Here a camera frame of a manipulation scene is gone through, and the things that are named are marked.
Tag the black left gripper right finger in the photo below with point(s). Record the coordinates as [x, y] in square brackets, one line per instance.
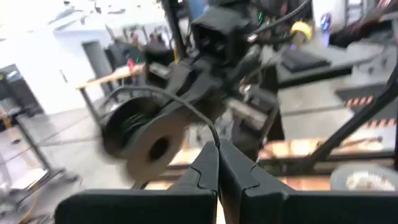
[245, 186]

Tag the wooden bench table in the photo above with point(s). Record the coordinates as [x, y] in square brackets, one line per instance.
[109, 76]

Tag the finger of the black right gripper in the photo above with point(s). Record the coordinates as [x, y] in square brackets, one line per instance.
[211, 105]
[180, 91]

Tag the black hazard-striped floor mat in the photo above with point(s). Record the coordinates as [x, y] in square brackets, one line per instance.
[357, 101]

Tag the grey side desk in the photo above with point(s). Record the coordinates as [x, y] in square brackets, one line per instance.
[357, 62]

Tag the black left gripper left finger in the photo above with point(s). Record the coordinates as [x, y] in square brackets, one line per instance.
[199, 177]

